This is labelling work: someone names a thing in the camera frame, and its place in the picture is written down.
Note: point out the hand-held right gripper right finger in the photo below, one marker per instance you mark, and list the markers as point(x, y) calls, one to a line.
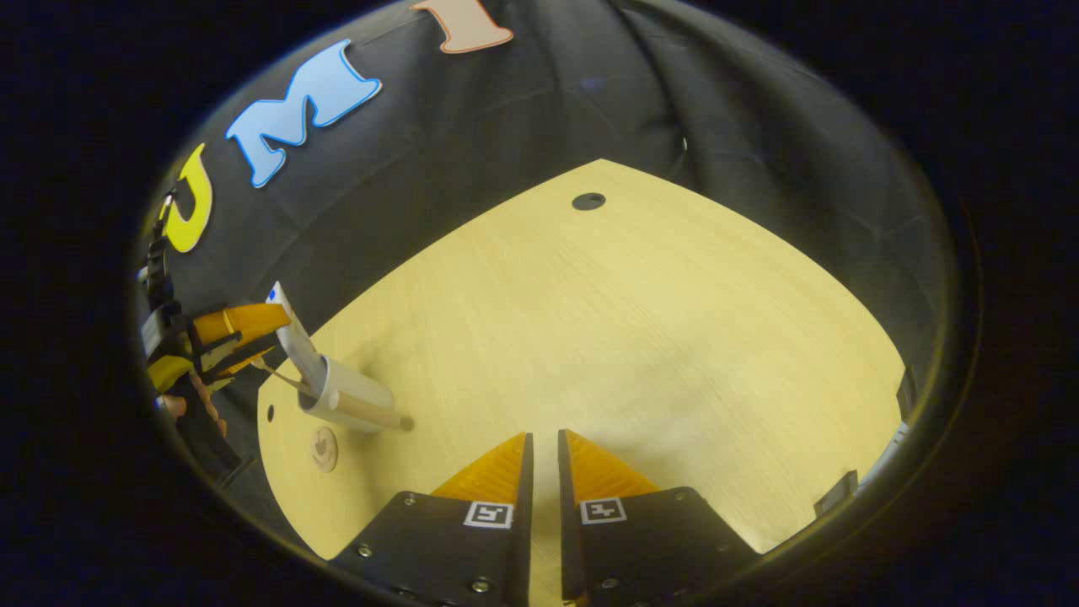
point(566, 539)

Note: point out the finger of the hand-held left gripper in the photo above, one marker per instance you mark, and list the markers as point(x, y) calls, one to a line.
point(244, 320)
point(240, 358)

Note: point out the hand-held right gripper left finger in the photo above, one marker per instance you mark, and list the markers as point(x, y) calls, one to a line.
point(524, 539)

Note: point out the beige toothbrush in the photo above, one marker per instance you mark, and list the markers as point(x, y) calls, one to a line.
point(282, 376)

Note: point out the white toothpaste tube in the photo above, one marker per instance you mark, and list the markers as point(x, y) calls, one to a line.
point(295, 337)

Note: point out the round cork coaster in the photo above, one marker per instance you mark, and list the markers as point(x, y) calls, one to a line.
point(324, 448)

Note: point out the light wooden desktop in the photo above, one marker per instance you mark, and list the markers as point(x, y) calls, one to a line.
point(632, 337)

